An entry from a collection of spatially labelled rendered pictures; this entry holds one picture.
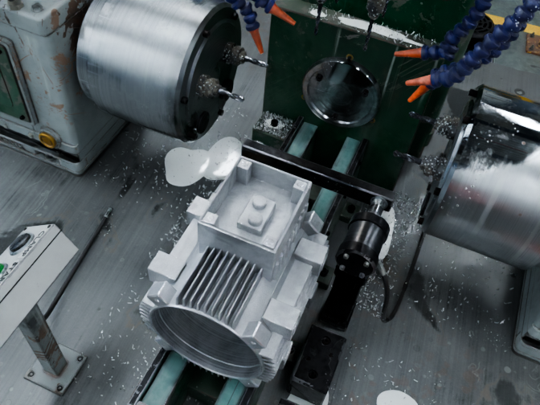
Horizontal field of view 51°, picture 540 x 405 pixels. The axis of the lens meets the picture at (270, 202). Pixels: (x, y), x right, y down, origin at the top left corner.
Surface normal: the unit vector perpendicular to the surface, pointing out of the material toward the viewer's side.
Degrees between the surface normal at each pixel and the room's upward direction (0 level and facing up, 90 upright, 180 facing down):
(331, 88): 90
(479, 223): 84
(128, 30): 36
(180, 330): 43
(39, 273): 53
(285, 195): 0
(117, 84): 77
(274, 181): 90
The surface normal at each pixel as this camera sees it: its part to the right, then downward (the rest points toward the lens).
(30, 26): -0.39, 0.70
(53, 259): 0.78, -0.08
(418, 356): 0.08, -0.62
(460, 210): -0.37, 0.54
